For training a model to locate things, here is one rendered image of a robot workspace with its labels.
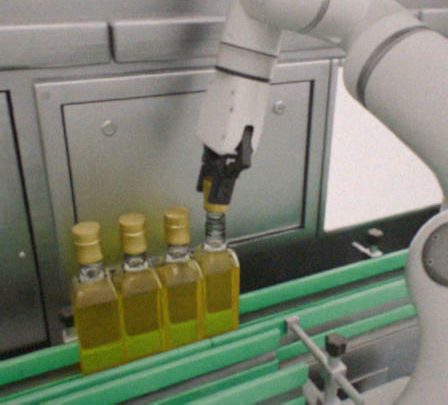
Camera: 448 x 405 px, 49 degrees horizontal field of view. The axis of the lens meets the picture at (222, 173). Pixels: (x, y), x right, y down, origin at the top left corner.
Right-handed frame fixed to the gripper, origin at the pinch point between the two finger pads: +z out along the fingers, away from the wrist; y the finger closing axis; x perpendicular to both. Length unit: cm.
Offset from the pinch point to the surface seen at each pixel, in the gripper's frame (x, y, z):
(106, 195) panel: -11.1, -12.2, 7.5
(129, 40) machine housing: -11.9, -12.5, -15.4
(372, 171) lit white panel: 39.0, -12.5, -1.4
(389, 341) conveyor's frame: 37.2, 5.9, 23.4
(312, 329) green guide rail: 21.4, 3.9, 21.5
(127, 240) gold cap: -11.1, 1.6, 8.0
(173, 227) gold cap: -5.5, 2.0, 5.7
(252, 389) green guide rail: 5.1, 13.9, 22.3
